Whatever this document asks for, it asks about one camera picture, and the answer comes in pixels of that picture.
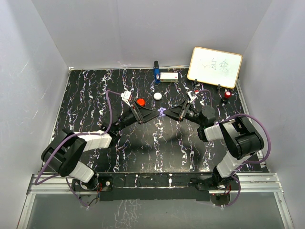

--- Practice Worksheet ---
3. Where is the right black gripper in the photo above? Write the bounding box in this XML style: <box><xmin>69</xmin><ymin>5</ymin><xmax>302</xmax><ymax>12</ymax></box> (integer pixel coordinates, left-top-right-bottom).
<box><xmin>163</xmin><ymin>99</ymin><xmax>204</xmax><ymax>126</ymax></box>

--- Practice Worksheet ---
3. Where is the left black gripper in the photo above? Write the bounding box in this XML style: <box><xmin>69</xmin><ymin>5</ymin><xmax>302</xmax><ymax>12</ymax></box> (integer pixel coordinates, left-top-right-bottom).
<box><xmin>114</xmin><ymin>101</ymin><xmax>160</xmax><ymax>133</ymax></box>

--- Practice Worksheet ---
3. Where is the red earbud charging case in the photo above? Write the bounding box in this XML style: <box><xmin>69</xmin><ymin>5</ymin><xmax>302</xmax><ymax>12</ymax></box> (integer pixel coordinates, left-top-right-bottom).
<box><xmin>137</xmin><ymin>98</ymin><xmax>145</xmax><ymax>106</ymax></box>

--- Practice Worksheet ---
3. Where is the purple earbud charging case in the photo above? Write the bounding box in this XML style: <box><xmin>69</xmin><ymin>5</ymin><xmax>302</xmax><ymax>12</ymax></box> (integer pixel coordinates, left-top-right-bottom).
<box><xmin>157</xmin><ymin>107</ymin><xmax>166</xmax><ymax>117</ymax></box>

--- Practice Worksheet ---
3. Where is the white earbud charging case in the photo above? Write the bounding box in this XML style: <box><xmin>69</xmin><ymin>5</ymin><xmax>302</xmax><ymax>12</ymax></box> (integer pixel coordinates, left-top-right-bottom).
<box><xmin>153</xmin><ymin>93</ymin><xmax>163</xmax><ymax>101</ymax></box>

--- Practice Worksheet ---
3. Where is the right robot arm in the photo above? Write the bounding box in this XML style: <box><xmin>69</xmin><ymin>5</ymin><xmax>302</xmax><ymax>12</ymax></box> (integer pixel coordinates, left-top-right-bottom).
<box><xmin>163</xmin><ymin>100</ymin><xmax>264</xmax><ymax>189</ymax></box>

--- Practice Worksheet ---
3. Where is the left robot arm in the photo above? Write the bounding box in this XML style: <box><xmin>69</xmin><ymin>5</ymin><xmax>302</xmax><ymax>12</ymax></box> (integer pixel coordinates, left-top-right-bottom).
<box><xmin>41</xmin><ymin>101</ymin><xmax>159</xmax><ymax>190</ymax></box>

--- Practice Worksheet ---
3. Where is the white green carton box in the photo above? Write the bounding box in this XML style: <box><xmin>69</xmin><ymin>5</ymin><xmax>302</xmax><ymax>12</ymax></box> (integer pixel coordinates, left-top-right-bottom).
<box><xmin>160</xmin><ymin>73</ymin><xmax>179</xmax><ymax>83</ymax></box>

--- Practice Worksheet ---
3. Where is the red emergency stop button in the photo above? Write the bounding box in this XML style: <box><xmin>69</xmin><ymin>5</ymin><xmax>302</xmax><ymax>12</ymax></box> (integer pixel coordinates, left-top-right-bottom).
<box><xmin>222</xmin><ymin>91</ymin><xmax>232</xmax><ymax>104</ymax></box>

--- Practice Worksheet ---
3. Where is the blue black marker device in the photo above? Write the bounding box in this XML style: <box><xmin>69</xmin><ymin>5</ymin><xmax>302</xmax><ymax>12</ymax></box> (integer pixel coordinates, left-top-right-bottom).
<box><xmin>153</xmin><ymin>61</ymin><xmax>160</xmax><ymax>83</ymax></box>

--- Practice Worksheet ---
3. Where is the yellow framed whiteboard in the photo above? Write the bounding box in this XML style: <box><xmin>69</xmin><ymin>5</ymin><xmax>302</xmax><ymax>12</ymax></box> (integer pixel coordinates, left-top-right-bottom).
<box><xmin>187</xmin><ymin>47</ymin><xmax>243</xmax><ymax>89</ymax></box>

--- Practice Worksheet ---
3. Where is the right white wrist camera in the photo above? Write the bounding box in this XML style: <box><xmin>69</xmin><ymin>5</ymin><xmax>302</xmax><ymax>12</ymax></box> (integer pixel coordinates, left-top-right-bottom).
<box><xmin>187</xmin><ymin>91</ymin><xmax>197</xmax><ymax>104</ymax></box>

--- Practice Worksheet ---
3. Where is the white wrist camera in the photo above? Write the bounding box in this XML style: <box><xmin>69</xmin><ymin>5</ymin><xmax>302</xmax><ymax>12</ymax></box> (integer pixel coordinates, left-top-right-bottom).
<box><xmin>121</xmin><ymin>90</ymin><xmax>132</xmax><ymax>107</ymax></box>
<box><xmin>187</xmin><ymin>91</ymin><xmax>197</xmax><ymax>104</ymax></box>

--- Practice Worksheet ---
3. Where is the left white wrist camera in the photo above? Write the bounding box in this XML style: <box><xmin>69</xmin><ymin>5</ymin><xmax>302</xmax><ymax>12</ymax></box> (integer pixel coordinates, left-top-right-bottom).
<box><xmin>121</xmin><ymin>90</ymin><xmax>132</xmax><ymax>107</ymax></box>

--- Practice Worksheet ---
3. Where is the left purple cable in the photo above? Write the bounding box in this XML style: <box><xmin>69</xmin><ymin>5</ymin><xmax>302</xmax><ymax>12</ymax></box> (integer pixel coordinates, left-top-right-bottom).
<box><xmin>34</xmin><ymin>89</ymin><xmax>124</xmax><ymax>208</ymax></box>

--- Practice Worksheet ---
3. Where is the purple cable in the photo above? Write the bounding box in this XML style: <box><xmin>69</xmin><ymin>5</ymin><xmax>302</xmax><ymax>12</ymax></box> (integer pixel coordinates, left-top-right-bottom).
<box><xmin>197</xmin><ymin>89</ymin><xmax>272</xmax><ymax>184</ymax></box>
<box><xmin>34</xmin><ymin>89</ymin><xmax>124</xmax><ymax>208</ymax></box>

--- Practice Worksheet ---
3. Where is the black front base frame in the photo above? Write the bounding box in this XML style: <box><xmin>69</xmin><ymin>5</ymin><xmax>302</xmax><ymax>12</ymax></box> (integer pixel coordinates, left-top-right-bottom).
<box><xmin>95</xmin><ymin>170</ymin><xmax>229</xmax><ymax>203</ymax></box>

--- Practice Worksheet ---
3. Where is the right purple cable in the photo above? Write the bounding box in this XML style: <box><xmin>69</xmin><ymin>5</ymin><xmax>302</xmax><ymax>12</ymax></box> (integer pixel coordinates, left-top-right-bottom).
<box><xmin>197</xmin><ymin>89</ymin><xmax>272</xmax><ymax>184</ymax></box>

